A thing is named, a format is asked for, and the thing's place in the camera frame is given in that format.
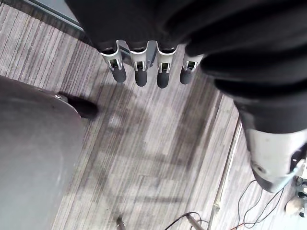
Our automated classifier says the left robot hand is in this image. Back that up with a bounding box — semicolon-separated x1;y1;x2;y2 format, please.
64;0;307;194

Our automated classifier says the grey metal stand leg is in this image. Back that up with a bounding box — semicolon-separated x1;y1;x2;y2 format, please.
186;214;202;230

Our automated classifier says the grey metal frame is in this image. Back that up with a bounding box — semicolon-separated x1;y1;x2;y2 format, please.
26;0;159;68

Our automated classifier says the white floor cable strip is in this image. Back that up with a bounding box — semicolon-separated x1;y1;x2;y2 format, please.
207;116;242;230

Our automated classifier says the black floor cable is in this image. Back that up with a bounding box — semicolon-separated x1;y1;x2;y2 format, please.
165;180;286;230

